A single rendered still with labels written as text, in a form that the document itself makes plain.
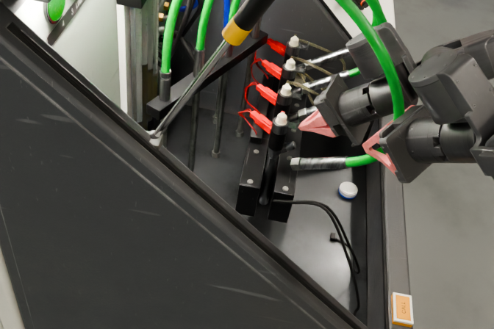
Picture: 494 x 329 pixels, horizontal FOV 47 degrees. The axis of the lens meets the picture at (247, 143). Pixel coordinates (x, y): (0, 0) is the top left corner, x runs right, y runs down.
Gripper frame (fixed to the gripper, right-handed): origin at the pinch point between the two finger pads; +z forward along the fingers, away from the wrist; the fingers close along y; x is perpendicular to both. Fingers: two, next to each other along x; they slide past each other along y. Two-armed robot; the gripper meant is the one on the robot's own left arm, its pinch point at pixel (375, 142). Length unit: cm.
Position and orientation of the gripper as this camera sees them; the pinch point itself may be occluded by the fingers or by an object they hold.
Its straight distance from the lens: 79.9
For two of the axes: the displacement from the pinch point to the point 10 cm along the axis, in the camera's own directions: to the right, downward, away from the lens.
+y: -7.5, 5.4, -3.9
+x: 4.9, 8.4, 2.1
